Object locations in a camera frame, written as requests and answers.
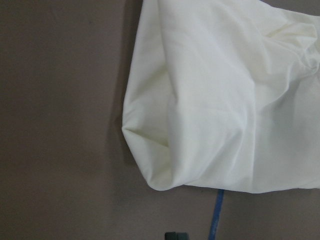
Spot white long-sleeve cat shirt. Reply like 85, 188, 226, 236
122, 0, 320, 193

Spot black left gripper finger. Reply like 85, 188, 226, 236
164, 232, 187, 240

